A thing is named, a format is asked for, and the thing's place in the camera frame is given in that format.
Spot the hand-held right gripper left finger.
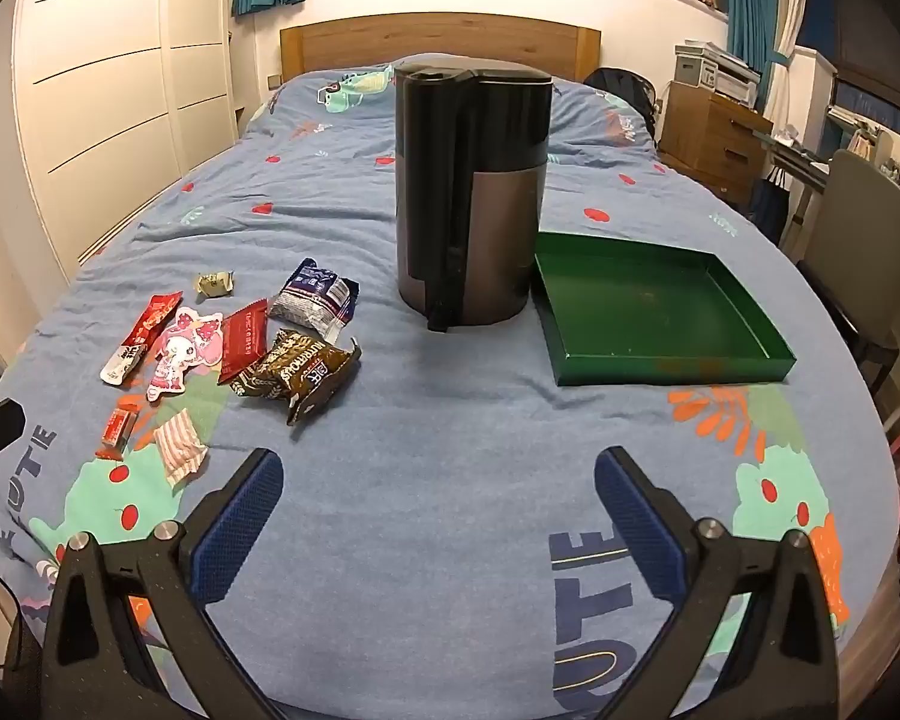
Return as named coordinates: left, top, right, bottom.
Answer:
left=41, top=448, right=286, bottom=720

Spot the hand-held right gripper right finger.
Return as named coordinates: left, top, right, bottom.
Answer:
left=594, top=446, right=845, bottom=720

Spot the pink striped candy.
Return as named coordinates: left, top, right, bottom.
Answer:
left=152, top=409, right=209, bottom=487

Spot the small red orange candy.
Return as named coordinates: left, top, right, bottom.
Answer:
left=94, top=403, right=140, bottom=461

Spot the brown snack packet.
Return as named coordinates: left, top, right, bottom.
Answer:
left=229, top=328, right=363, bottom=427

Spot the long red white sachet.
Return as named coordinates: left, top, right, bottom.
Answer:
left=100, top=292, right=185, bottom=386

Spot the pink cartoon snack packet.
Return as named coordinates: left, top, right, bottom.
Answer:
left=146, top=305, right=226, bottom=404

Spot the dark red snack packet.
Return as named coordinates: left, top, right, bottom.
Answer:
left=217, top=298, right=269, bottom=385

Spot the green cardboard tray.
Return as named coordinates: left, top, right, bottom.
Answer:
left=531, top=231, right=798, bottom=388

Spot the blue white snack packet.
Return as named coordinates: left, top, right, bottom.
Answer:
left=268, top=258, right=361, bottom=346

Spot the small beige candy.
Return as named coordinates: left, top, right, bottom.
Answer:
left=195, top=270, right=239, bottom=302

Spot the printed blue bedsheet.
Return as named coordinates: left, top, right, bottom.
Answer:
left=0, top=64, right=900, bottom=720

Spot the dark blue shopping bag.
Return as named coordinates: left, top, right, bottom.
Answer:
left=746, top=165, right=796, bottom=241

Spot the cream wardrobe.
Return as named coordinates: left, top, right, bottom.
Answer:
left=11, top=0, right=241, bottom=263

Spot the grey chair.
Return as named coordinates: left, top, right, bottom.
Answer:
left=795, top=150, right=900, bottom=391

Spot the wooden dresser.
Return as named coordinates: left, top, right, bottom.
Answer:
left=658, top=81, right=773, bottom=203

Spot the white study desk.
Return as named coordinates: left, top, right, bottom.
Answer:
left=754, top=101, right=900, bottom=256

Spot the black backpack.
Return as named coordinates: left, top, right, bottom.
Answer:
left=583, top=67, right=661, bottom=140

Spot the white printer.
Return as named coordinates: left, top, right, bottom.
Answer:
left=675, top=41, right=762, bottom=106

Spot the white tall cabinet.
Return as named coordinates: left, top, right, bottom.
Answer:
left=776, top=49, right=841, bottom=158

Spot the wooden headboard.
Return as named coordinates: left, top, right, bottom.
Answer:
left=280, top=13, right=602, bottom=83

